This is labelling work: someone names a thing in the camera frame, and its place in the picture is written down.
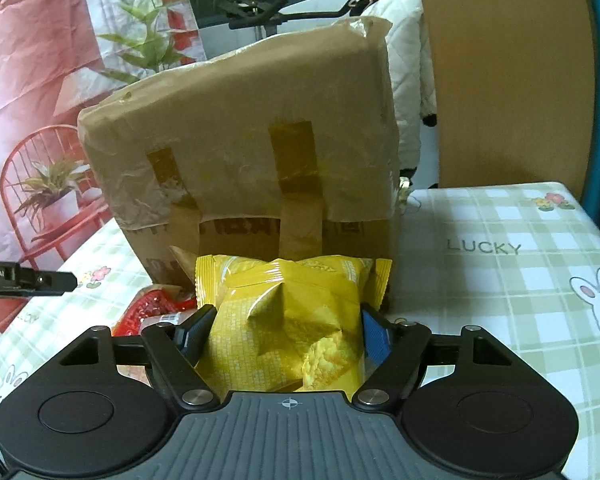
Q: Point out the red snack packet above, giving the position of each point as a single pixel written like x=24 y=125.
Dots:
x=145 y=310

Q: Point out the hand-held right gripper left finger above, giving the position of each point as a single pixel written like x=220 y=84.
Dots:
x=200 y=331

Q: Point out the white quilted jacket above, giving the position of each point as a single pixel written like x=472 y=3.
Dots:
x=405 y=60

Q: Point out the green checked tablecloth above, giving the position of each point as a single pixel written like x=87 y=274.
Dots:
x=490 y=290

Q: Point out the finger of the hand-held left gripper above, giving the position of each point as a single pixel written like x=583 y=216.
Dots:
x=30 y=279

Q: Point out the red printed wall cloth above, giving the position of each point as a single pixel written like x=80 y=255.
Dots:
x=35 y=70

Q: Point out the taped cardboard box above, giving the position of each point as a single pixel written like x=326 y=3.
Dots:
x=240 y=135

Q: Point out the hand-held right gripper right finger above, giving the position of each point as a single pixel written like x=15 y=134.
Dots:
x=375 y=335

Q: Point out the yellow snack packet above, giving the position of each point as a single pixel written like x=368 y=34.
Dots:
x=280 y=320

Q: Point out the black exercise bike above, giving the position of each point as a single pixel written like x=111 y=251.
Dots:
x=280 y=17

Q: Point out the wooden board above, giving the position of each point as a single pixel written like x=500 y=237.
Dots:
x=505 y=75

